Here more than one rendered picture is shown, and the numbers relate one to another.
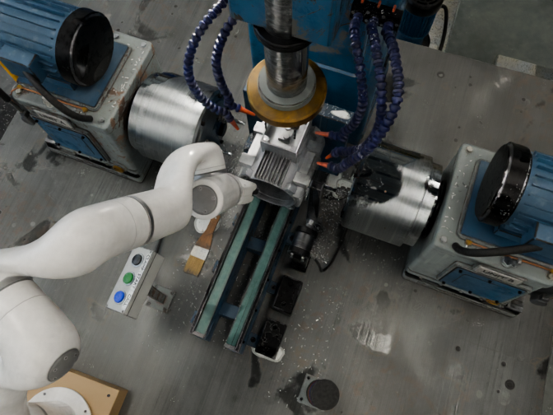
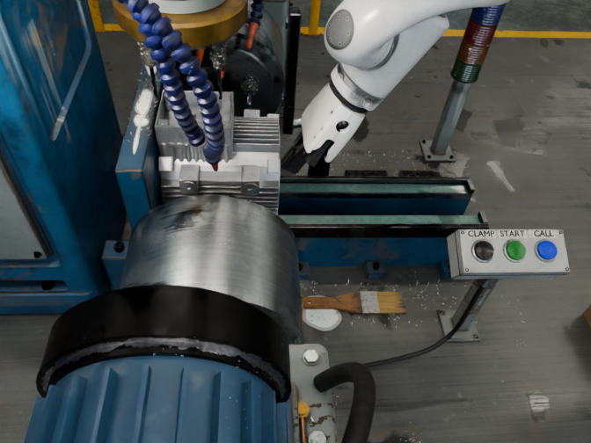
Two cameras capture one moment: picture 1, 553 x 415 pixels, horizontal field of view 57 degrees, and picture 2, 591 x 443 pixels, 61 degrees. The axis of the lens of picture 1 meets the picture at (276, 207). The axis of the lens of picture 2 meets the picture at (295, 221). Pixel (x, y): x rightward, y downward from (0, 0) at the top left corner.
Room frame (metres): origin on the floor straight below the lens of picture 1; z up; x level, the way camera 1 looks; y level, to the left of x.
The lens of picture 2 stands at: (0.83, 0.62, 1.65)
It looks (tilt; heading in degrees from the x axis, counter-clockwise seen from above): 49 degrees down; 238
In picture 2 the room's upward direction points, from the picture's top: 5 degrees clockwise
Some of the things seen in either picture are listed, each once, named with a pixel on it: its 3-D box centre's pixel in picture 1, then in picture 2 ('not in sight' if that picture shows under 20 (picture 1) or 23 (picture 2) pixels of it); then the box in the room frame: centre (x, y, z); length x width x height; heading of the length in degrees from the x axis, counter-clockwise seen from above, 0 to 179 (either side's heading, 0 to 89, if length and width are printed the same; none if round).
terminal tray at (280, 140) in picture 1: (286, 133); (197, 126); (0.63, -0.04, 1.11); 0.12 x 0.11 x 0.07; 155
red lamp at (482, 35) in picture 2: not in sight; (480, 29); (-0.02, -0.07, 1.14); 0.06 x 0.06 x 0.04
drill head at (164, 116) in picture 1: (165, 117); (209, 334); (0.74, 0.30, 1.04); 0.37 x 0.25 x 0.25; 65
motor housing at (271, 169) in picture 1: (281, 161); (223, 167); (0.59, -0.02, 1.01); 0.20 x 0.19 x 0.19; 155
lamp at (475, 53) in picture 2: not in sight; (473, 48); (-0.02, -0.07, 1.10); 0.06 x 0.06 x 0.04
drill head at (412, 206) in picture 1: (398, 196); (227, 57); (0.46, -0.33, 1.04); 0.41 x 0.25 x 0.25; 65
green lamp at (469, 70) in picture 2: not in sight; (467, 66); (-0.02, -0.07, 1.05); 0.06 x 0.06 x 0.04
